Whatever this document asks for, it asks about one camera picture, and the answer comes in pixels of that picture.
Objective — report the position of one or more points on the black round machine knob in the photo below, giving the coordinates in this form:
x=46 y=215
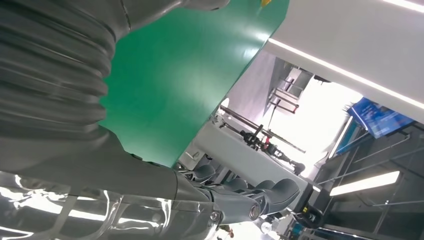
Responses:
x=311 y=217

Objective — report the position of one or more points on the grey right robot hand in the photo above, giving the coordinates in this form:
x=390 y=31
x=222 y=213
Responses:
x=99 y=185

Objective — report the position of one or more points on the black red-marked device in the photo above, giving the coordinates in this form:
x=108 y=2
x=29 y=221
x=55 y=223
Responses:
x=275 y=152

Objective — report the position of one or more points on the yellow taped cardboard box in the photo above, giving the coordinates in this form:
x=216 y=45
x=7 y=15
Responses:
x=265 y=2

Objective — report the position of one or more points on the long ceiling light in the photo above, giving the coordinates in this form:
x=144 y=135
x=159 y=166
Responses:
x=364 y=183

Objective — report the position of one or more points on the blue display screen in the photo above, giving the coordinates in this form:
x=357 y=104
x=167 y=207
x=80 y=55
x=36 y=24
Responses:
x=377 y=119

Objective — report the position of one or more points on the grey machine base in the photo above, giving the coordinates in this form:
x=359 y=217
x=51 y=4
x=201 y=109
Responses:
x=232 y=155

